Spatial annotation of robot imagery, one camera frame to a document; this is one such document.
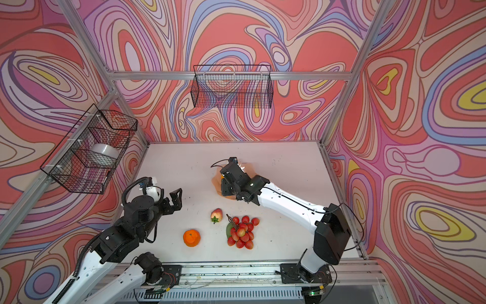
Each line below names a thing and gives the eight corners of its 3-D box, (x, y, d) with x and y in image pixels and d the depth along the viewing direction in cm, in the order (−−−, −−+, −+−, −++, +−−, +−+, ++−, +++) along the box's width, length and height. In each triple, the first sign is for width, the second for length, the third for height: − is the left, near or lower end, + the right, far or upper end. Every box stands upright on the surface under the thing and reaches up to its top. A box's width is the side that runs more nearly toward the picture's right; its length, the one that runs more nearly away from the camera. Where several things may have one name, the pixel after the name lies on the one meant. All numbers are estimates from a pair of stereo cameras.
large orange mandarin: (184, 247, 81) (181, 243, 77) (187, 233, 85) (184, 229, 81) (199, 247, 81) (197, 243, 77) (201, 233, 85) (199, 229, 81)
